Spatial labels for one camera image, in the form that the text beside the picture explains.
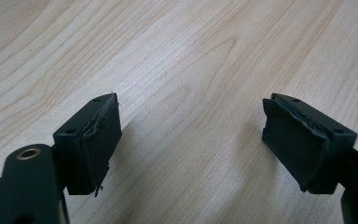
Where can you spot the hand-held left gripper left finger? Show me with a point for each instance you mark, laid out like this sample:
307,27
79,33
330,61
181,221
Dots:
90,149

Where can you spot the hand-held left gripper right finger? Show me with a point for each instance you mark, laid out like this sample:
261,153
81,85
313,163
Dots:
304,146

